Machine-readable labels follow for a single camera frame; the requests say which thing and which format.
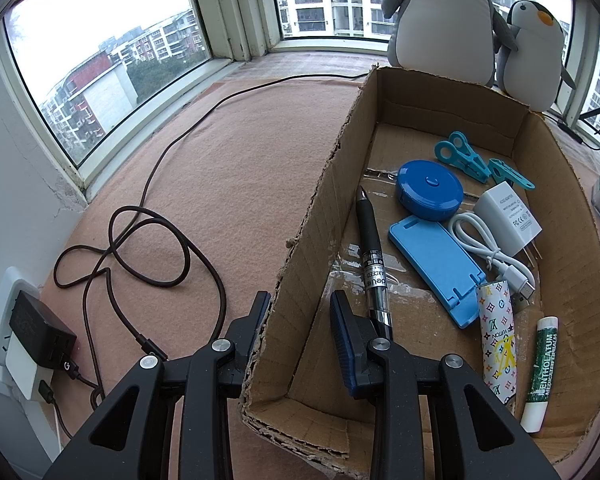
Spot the blue round tape measure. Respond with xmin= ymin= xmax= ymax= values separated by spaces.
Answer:
xmin=396 ymin=159 xmax=464 ymax=222

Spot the teal clothespin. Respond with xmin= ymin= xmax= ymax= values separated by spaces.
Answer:
xmin=434 ymin=131 xmax=492 ymax=183
xmin=488 ymin=158 xmax=535 ymax=190

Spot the black pen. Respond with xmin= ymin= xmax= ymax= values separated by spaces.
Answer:
xmin=355 ymin=185 xmax=393 ymax=340

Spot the white coiled usb cable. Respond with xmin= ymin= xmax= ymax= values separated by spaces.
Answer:
xmin=447 ymin=210 xmax=538 ymax=302

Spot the white wall socket strip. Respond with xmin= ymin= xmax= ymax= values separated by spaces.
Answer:
xmin=0 ymin=266 xmax=53 ymax=402

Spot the white monogram patterned lighter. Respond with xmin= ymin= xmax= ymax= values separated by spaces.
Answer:
xmin=478 ymin=281 xmax=517 ymax=404

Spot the cardboard box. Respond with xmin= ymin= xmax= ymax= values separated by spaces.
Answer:
xmin=242 ymin=67 xmax=600 ymax=479

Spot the black power adapter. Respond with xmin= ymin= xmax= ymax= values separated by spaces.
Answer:
xmin=9 ymin=290 xmax=76 ymax=370

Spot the black power cable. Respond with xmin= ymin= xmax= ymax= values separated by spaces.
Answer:
xmin=52 ymin=71 xmax=372 ymax=406

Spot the green white lip balm tube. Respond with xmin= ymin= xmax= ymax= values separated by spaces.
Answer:
xmin=520 ymin=316 xmax=559 ymax=434

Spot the light blue phone stand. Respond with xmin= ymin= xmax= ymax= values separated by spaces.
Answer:
xmin=388 ymin=216 xmax=486 ymax=330

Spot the white usb wall charger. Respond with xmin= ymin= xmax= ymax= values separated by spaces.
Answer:
xmin=474 ymin=182 xmax=542 ymax=257

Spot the small grey penguin plush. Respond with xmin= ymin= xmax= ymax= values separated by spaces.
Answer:
xmin=496 ymin=0 xmax=576 ymax=112

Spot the large grey penguin plush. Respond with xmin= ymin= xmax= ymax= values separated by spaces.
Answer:
xmin=381 ymin=0 xmax=518 ymax=88

